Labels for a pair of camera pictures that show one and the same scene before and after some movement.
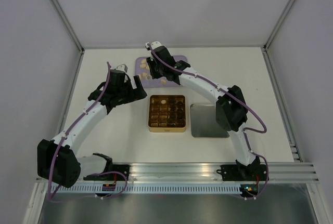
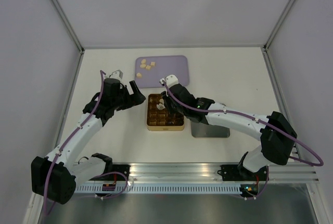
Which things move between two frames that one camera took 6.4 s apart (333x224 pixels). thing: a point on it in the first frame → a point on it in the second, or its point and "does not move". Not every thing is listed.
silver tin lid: [204, 122] does not move
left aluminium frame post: [61, 11] does not move
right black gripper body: [157, 70] → [170, 105]
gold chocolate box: [167, 113] does not move
